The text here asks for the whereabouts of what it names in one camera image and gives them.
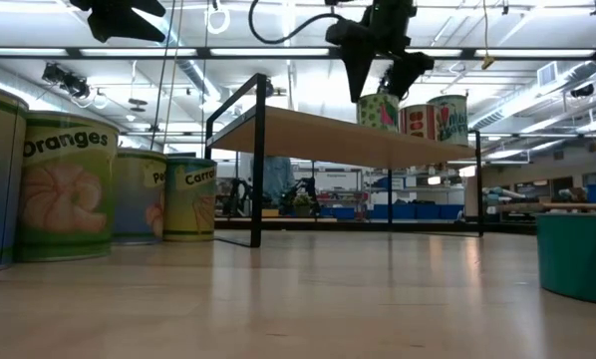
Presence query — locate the peaches label tin can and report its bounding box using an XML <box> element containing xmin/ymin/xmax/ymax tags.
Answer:
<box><xmin>112</xmin><ymin>148</ymin><xmax>168</xmax><ymax>246</ymax></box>

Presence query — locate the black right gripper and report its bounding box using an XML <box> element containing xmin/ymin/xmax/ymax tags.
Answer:
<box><xmin>325</xmin><ymin>0</ymin><xmax>435</xmax><ymax>104</ymax></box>

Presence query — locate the teal berries label small can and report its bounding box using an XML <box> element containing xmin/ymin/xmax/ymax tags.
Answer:
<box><xmin>427</xmin><ymin>94</ymin><xmax>469</xmax><ymax>147</ymax></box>

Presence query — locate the small potted plant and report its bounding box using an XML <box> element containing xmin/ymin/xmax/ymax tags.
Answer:
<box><xmin>292</xmin><ymin>193</ymin><xmax>313</xmax><ymax>218</ymax></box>

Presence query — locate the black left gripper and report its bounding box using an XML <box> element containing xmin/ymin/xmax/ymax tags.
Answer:
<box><xmin>68</xmin><ymin>0</ymin><xmax>167</xmax><ymax>44</ymax></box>

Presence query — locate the red label small can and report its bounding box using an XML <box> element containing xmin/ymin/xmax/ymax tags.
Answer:
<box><xmin>399</xmin><ymin>103</ymin><xmax>442</xmax><ymax>142</ymax></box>

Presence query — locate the black aluminium table frame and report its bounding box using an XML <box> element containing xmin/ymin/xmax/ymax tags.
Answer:
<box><xmin>213</xmin><ymin>217</ymin><xmax>538</xmax><ymax>235</ymax></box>

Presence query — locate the wooden shelf with black frame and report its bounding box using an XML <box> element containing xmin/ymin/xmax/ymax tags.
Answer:
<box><xmin>205</xmin><ymin>73</ymin><xmax>484</xmax><ymax>249</ymax></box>

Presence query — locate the person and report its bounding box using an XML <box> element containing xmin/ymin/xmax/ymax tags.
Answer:
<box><xmin>263</xmin><ymin>156</ymin><xmax>296</xmax><ymax>205</ymax></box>

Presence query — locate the hanging yellow cable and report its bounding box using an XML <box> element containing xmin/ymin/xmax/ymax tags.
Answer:
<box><xmin>480</xmin><ymin>0</ymin><xmax>496</xmax><ymax>70</ymax></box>

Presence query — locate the plain teal small can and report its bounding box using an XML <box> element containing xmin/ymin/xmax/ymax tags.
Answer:
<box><xmin>535</xmin><ymin>212</ymin><xmax>596</xmax><ymax>308</ymax></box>

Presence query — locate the black overhead rig beam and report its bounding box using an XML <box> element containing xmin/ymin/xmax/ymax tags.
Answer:
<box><xmin>0</xmin><ymin>46</ymin><xmax>596</xmax><ymax>62</ymax></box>

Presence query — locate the carrots label tin can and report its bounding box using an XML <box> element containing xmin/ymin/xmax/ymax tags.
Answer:
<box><xmin>162</xmin><ymin>157</ymin><xmax>218</xmax><ymax>243</ymax></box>

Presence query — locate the green label small can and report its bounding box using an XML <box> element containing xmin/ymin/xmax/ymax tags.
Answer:
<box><xmin>356</xmin><ymin>93</ymin><xmax>401</xmax><ymax>134</ymax></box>

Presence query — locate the black looped gripper cable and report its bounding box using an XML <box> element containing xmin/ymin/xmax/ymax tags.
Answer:
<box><xmin>247</xmin><ymin>0</ymin><xmax>347</xmax><ymax>46</ymax></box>

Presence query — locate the oranges label tin can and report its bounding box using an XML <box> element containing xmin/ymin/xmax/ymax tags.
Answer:
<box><xmin>16</xmin><ymin>110</ymin><xmax>121</xmax><ymax>263</ymax></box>

